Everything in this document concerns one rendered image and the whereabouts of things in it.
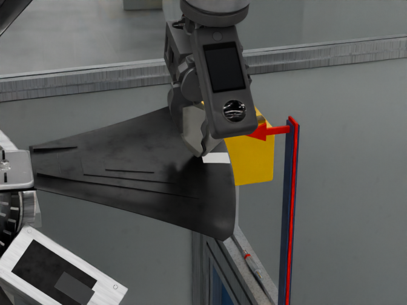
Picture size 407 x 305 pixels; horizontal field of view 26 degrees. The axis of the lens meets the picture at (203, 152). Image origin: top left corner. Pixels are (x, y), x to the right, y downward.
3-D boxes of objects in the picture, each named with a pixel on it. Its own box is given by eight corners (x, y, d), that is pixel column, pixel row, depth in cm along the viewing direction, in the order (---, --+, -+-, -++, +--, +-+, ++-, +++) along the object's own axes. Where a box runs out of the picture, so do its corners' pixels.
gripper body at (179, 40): (224, 57, 102) (236, -33, 94) (246, 104, 97) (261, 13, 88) (160, 63, 101) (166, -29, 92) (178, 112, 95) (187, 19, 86)
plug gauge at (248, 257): (240, 249, 140) (257, 276, 133) (248, 247, 140) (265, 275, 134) (240, 255, 141) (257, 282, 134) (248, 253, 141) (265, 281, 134)
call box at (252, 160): (185, 152, 149) (184, 95, 144) (241, 145, 151) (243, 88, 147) (212, 198, 135) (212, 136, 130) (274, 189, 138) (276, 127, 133)
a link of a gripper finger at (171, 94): (204, 121, 101) (211, 61, 95) (208, 131, 99) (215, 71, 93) (164, 126, 99) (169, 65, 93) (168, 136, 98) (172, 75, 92)
